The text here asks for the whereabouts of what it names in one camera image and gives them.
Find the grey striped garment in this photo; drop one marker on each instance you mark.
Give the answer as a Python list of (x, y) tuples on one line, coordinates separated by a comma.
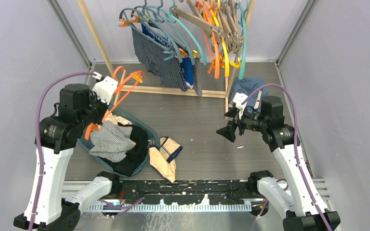
[(111, 142)]

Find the white slotted cable duct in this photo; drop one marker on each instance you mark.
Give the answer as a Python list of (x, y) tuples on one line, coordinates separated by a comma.
[(191, 208)]

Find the orange hanging hanger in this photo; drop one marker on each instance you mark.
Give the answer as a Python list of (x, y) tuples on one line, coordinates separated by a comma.
[(215, 47)]

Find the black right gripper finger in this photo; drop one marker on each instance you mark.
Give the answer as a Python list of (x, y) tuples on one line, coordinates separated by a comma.
[(231, 113), (227, 132)]

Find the blue patterned cloth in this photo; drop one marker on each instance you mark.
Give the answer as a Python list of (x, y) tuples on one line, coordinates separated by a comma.
[(246, 86)]

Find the beige garment in basket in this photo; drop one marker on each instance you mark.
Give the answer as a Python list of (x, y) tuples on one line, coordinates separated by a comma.
[(117, 120)]

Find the black garment in basket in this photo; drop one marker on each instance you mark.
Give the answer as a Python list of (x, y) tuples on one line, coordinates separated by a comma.
[(130, 152)]

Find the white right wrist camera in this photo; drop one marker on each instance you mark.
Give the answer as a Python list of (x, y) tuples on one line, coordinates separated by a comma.
[(239, 103)]

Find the wooden hanger rack frame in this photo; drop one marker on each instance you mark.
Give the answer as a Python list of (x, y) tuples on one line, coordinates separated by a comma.
[(206, 93)]

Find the beige underwear with navy trim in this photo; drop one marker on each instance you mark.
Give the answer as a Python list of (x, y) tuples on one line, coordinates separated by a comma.
[(162, 158)]

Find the yellow hanging hanger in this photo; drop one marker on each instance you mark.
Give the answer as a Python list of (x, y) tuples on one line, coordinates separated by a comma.
[(225, 54)]

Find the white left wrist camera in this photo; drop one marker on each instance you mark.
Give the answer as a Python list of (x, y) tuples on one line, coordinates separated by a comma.
[(105, 89)]

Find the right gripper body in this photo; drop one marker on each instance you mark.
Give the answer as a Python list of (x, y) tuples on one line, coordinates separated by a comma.
[(249, 121)]

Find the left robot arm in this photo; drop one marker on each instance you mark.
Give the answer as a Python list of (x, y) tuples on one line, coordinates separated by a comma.
[(79, 106)]

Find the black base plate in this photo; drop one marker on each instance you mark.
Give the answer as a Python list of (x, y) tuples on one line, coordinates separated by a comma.
[(184, 192)]

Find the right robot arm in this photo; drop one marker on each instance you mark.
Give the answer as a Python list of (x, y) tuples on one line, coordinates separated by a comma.
[(302, 209)]

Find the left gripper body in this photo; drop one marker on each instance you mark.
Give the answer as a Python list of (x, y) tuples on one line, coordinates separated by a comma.
[(96, 111)]

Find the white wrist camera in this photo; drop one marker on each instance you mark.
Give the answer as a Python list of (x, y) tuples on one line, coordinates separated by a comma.
[(239, 103), (105, 89)]

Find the striped navy hanging shorts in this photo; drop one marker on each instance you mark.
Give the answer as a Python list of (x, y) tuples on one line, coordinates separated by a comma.
[(158, 61)]

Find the beige wooden hangers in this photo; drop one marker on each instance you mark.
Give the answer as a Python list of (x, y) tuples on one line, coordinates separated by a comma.
[(195, 16)]

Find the right teal hanger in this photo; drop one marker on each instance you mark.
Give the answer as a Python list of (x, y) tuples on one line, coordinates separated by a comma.
[(244, 24)]

